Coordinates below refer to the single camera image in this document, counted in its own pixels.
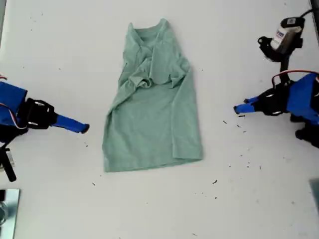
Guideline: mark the green t shirt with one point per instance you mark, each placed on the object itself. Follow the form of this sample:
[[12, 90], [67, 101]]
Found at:
[[149, 124]]

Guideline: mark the black white camera box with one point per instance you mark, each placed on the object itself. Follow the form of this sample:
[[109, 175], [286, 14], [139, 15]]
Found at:
[[284, 37]]

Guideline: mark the black camera stalk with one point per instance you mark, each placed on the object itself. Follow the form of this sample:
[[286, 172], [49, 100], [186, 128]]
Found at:
[[284, 71], [10, 174]]

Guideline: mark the steel post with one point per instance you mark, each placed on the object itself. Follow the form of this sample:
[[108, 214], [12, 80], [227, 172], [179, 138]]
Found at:
[[11, 214]]

